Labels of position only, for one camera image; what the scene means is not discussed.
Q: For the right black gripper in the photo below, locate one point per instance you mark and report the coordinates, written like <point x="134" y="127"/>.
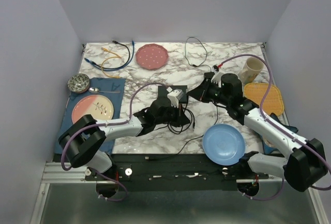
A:
<point x="200" y="91"/>

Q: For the patterned small bowl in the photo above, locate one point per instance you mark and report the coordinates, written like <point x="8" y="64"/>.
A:
<point x="79" y="83"/>

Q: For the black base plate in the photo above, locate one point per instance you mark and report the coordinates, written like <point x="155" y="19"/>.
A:
<point x="212" y="183"/>

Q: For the blue plastic plate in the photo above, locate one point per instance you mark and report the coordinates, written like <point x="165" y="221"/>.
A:
<point x="223" y="144"/>

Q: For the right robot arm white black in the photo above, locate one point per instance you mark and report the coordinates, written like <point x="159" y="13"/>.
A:
<point x="304" y="160"/>

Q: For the black network switch box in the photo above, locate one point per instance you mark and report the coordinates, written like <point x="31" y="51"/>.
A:
<point x="162" y="92"/>

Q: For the pink dotted plate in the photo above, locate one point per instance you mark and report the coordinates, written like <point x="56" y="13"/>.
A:
<point x="151" y="56"/>

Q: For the metal spoon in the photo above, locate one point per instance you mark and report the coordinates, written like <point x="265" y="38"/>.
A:
<point x="95" y="90"/>

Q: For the yellow woven mat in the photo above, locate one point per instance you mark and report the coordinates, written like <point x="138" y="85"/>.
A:
<point x="273" y="102"/>

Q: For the cream ceramic mug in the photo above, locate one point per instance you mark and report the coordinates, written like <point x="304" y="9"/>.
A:
<point x="252" y="67"/>

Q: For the blue fabric placemat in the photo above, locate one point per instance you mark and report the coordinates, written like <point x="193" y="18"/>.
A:
<point x="104" y="85"/>

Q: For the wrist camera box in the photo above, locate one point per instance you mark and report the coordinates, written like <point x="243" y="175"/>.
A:
<point x="217" y="73"/>
<point x="174" y="95"/>

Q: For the pink cream plate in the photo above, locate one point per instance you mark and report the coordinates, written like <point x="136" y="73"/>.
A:
<point x="98" y="106"/>

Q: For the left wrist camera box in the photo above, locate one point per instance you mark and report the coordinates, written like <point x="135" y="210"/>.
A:
<point x="174" y="95"/>

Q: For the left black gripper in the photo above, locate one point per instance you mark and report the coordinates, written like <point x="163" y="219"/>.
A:
<point x="181" y="119"/>

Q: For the aluminium mounting rail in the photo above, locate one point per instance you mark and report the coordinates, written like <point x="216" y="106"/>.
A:
<point x="67" y="175"/>

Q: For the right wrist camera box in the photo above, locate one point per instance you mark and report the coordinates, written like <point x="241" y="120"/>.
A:
<point x="217" y="73"/>

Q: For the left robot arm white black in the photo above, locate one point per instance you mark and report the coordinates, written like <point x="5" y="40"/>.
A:
<point x="82" y="141"/>

